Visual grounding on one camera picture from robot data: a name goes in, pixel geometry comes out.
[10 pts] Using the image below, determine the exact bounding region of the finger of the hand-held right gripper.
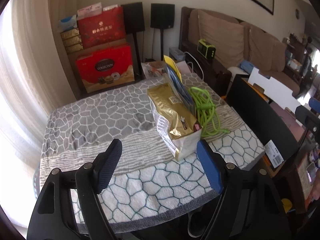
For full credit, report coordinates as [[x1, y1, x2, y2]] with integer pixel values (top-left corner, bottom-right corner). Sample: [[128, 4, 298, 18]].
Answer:
[[309, 97, 320, 111], [295, 106, 320, 132]]

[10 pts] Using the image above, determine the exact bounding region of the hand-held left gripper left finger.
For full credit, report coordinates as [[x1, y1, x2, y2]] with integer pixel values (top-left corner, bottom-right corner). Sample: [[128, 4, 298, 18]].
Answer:
[[27, 138, 123, 240]]

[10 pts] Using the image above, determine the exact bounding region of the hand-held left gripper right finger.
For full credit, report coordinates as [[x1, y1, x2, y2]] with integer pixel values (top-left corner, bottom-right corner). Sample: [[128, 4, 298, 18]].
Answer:
[[196, 139, 292, 240]]

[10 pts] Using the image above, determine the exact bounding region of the black and white cardboard box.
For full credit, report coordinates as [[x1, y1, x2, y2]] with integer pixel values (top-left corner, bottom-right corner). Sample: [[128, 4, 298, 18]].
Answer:
[[226, 67, 304, 170]]

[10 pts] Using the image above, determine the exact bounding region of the green rope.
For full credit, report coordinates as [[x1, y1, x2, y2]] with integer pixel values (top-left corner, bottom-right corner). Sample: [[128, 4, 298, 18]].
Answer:
[[187, 87, 230, 138]]

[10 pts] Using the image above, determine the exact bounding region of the gold tissue pack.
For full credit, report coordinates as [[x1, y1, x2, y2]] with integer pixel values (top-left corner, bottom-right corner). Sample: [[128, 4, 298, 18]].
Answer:
[[147, 83, 203, 162]]

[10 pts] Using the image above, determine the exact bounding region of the yellow booklet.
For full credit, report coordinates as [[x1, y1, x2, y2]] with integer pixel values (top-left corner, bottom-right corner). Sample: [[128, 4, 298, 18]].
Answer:
[[164, 55, 182, 80]]

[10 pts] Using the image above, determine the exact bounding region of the brown sofa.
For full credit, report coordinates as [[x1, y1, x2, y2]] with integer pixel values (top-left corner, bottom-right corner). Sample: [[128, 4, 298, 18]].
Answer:
[[180, 6, 304, 98]]

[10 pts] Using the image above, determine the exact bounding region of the smartphone with lit screen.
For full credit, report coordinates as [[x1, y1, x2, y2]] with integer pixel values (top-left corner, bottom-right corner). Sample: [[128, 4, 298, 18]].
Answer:
[[306, 162, 317, 183]]

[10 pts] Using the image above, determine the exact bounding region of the dark wooden cabinet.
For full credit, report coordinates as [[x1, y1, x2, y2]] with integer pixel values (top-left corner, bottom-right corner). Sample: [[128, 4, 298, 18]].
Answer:
[[282, 34, 320, 80]]

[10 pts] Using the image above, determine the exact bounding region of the grey shoe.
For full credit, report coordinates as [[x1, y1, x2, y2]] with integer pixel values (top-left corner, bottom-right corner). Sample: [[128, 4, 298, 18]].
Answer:
[[187, 211, 208, 238]]

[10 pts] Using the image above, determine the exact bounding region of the brown sofa cushion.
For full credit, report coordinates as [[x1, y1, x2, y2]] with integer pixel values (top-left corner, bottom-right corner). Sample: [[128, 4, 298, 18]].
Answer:
[[249, 26, 288, 72], [197, 10, 245, 61]]

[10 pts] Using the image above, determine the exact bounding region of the light blue massager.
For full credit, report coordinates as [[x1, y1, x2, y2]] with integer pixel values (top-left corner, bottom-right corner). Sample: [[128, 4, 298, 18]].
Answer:
[[239, 60, 255, 72]]

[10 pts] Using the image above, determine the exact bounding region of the dark blue printed card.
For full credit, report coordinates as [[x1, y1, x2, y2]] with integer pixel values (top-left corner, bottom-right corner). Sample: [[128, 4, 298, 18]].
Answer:
[[166, 65, 197, 113]]

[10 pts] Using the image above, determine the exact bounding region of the yellow object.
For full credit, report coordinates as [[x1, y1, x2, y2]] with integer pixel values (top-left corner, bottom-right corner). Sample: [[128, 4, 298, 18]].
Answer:
[[281, 199, 293, 213]]

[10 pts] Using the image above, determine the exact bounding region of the red Collection gift bag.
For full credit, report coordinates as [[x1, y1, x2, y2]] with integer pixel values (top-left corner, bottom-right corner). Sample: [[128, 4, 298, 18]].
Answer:
[[76, 44, 135, 93]]

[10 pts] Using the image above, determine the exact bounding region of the clear plastic bag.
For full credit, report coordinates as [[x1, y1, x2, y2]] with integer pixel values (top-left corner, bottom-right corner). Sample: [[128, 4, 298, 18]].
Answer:
[[141, 62, 168, 80]]

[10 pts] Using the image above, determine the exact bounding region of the cluttered brown cardboard box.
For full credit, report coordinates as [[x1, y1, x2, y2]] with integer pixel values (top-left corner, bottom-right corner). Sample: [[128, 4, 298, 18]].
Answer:
[[141, 59, 172, 80]]

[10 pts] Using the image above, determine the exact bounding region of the black speaker stand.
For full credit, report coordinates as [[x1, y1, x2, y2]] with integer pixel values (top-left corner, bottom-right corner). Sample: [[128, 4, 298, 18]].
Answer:
[[132, 32, 145, 80], [158, 29, 167, 58]]

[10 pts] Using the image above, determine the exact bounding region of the grey box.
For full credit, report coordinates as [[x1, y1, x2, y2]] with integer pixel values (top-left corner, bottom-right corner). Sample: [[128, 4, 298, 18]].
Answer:
[[169, 47, 187, 63]]

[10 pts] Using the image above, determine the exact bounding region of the green portable radio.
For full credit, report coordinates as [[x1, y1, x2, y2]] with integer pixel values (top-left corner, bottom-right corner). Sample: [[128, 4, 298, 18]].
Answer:
[[197, 39, 216, 60]]

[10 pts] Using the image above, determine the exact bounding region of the gold tea box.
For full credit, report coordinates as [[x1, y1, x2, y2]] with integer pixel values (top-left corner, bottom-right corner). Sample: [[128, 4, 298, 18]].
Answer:
[[62, 37, 82, 46], [64, 44, 83, 54], [60, 29, 80, 39]]

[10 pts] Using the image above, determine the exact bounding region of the white curtain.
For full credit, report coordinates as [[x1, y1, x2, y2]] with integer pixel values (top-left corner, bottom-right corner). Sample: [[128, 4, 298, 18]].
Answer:
[[0, 0, 78, 205]]

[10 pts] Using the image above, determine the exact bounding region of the blue white tissue pack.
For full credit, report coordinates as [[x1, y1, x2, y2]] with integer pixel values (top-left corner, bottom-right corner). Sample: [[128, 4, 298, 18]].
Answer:
[[58, 15, 78, 33]]

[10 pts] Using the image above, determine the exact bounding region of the black speaker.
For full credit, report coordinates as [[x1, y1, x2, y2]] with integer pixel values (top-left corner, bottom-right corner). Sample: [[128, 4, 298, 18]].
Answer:
[[121, 2, 145, 34], [150, 3, 175, 29]]

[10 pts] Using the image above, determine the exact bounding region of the white pink packet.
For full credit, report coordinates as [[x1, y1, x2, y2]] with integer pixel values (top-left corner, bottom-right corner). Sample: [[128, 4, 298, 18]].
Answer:
[[77, 3, 103, 20]]

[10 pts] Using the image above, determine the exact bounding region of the white cable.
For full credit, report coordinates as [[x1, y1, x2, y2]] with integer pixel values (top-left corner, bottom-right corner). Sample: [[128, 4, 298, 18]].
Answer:
[[184, 52, 206, 80]]

